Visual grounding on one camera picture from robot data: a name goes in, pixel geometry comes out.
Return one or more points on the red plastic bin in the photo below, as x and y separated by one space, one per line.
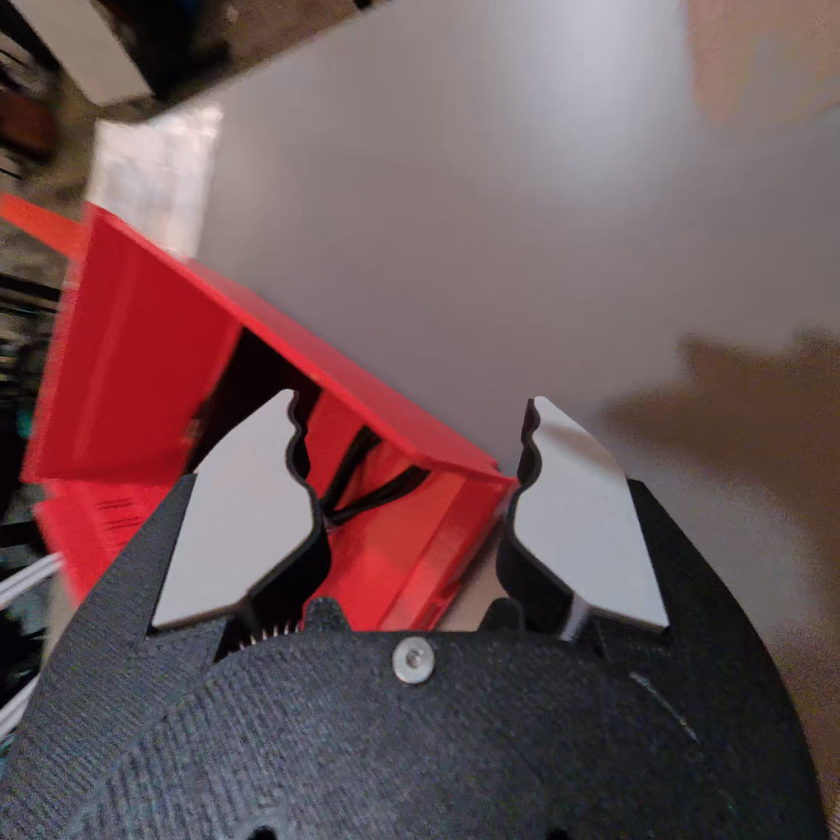
144 361

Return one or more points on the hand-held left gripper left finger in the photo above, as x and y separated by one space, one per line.
243 512

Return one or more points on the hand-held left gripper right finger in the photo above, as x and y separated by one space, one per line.
584 518

